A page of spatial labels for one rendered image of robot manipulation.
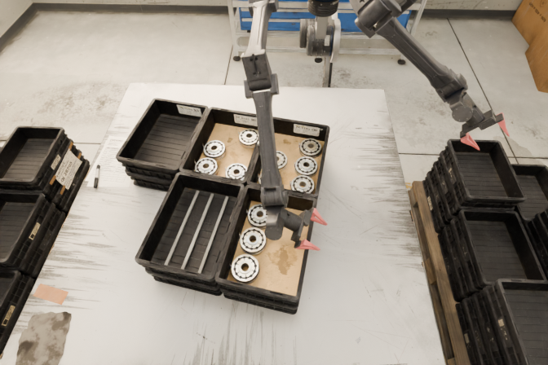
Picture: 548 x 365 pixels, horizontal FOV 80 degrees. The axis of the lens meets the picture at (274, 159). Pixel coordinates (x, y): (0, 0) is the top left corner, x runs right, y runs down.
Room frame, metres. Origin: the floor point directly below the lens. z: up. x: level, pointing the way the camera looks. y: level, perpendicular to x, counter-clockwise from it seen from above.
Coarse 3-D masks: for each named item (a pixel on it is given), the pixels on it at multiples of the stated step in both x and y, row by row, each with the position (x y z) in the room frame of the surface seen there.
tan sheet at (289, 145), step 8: (280, 136) 1.07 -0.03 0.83; (288, 136) 1.07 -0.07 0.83; (280, 144) 1.02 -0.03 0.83; (288, 144) 1.02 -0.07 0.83; (296, 144) 1.02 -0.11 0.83; (320, 144) 1.01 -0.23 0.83; (288, 152) 0.97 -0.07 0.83; (296, 152) 0.97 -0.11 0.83; (320, 152) 0.96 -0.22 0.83; (288, 160) 0.92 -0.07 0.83; (296, 160) 0.92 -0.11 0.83; (320, 160) 0.92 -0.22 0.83; (288, 168) 0.88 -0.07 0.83; (288, 176) 0.83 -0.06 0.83; (296, 176) 0.83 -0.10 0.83; (288, 184) 0.79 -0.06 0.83
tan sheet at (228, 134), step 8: (216, 128) 1.13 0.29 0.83; (224, 128) 1.13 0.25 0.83; (232, 128) 1.13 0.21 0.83; (240, 128) 1.13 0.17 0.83; (216, 136) 1.08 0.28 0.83; (224, 136) 1.08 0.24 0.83; (232, 136) 1.08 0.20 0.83; (224, 144) 1.02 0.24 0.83; (232, 144) 1.02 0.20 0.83; (240, 144) 1.02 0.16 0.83; (232, 152) 0.97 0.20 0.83; (240, 152) 0.97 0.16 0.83; (248, 152) 0.97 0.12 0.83; (224, 160) 0.93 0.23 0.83; (232, 160) 0.93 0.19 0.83; (240, 160) 0.93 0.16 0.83; (248, 160) 0.93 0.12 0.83; (224, 168) 0.88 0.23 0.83; (224, 176) 0.84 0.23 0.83
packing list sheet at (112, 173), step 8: (112, 136) 1.20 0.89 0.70; (104, 144) 1.14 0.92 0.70; (112, 144) 1.14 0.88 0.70; (120, 144) 1.14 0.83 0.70; (104, 152) 1.09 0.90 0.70; (112, 152) 1.09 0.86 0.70; (96, 160) 1.04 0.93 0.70; (104, 160) 1.04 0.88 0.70; (112, 160) 1.04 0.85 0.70; (104, 168) 0.99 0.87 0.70; (112, 168) 0.99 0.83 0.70; (120, 168) 0.98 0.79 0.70; (88, 176) 0.94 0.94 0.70; (104, 176) 0.94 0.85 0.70; (112, 176) 0.94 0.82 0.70; (120, 176) 0.93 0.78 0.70; (128, 176) 0.93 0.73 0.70; (88, 184) 0.89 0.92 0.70; (104, 184) 0.89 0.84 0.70; (112, 184) 0.89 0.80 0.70; (120, 184) 0.89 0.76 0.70; (128, 184) 0.89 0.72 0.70
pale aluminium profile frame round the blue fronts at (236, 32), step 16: (240, 0) 2.82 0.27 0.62; (416, 16) 2.72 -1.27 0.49; (240, 32) 2.83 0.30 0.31; (272, 32) 2.82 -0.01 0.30; (288, 32) 2.82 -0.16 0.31; (240, 48) 2.82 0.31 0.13; (272, 48) 2.80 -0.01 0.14; (288, 48) 2.80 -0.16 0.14; (352, 48) 2.78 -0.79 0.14; (368, 48) 2.78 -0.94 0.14
